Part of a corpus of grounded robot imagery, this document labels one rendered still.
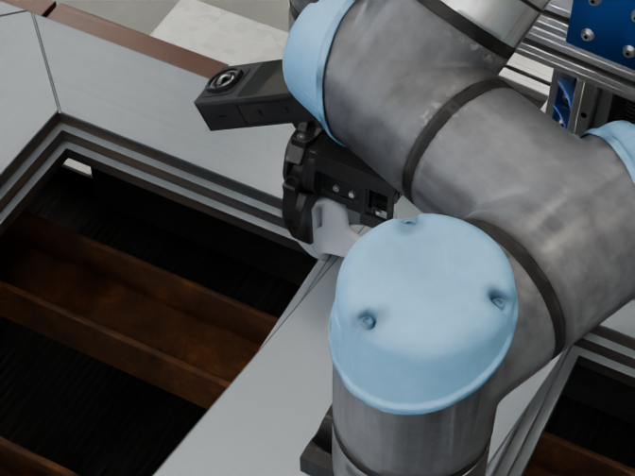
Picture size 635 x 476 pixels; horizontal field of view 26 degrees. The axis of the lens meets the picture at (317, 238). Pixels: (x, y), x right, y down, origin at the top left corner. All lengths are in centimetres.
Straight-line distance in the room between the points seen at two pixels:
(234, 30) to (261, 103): 55
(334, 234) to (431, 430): 40
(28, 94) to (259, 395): 35
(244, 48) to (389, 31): 77
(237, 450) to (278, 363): 7
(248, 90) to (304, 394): 21
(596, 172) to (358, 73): 13
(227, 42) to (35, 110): 35
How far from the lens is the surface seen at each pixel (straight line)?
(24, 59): 119
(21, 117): 114
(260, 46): 143
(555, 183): 62
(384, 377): 56
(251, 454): 93
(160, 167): 111
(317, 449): 69
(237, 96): 92
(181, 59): 121
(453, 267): 56
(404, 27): 67
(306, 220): 95
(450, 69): 67
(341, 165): 89
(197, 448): 93
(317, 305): 100
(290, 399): 95
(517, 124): 65
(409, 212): 105
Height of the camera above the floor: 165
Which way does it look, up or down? 51 degrees down
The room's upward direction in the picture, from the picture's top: straight up
